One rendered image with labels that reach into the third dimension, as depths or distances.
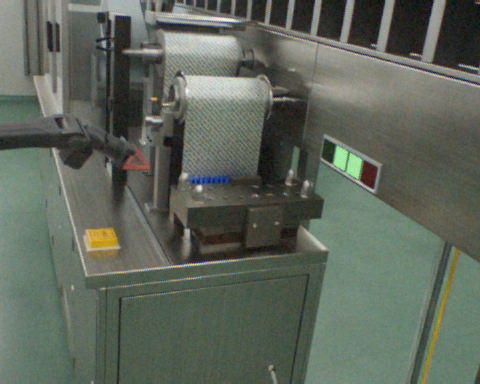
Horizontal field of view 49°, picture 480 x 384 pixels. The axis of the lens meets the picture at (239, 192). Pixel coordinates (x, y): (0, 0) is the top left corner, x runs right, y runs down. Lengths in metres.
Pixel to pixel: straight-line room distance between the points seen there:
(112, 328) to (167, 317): 0.14
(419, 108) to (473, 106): 0.14
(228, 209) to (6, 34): 5.79
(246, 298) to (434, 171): 0.63
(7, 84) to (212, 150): 5.67
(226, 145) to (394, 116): 0.53
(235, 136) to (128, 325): 0.60
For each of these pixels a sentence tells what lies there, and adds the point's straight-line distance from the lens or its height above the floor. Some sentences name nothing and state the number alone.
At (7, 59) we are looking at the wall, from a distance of 7.01.
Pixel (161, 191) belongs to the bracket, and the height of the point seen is 0.96.
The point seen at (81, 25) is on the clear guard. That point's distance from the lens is 2.42.
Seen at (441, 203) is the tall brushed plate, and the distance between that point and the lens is 1.10.
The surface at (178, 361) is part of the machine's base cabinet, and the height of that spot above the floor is 0.60.
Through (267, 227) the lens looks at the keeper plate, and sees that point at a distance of 1.43.
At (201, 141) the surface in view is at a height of 1.14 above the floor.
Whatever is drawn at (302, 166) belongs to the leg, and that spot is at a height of 1.00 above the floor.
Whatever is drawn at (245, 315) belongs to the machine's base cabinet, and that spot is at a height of 0.72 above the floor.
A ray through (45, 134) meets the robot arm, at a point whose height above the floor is 1.19.
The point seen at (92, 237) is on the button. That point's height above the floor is 0.92.
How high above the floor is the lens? 1.56
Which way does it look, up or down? 21 degrees down
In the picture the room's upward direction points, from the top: 6 degrees clockwise
